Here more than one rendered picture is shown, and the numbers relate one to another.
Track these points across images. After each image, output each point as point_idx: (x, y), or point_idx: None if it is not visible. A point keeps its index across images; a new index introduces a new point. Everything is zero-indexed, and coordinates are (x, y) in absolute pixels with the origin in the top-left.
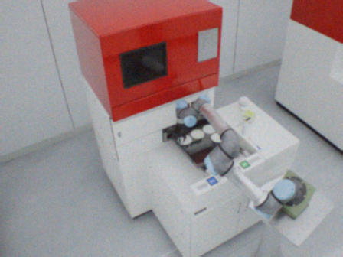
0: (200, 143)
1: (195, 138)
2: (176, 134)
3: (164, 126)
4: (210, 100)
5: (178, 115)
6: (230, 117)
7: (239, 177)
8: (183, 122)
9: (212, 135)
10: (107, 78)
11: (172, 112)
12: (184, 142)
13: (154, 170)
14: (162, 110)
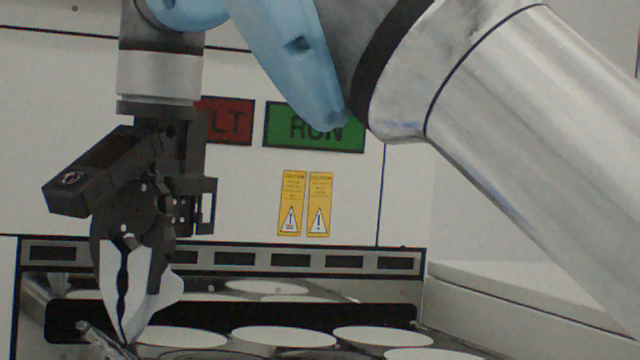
0: (286, 358)
1: (260, 342)
2: (90, 169)
3: (44, 220)
4: (413, 160)
5: (128, 25)
6: (545, 279)
7: (605, 88)
8: (161, 89)
9: (397, 351)
10: None
11: (119, 116)
12: (165, 341)
13: None
14: (44, 63)
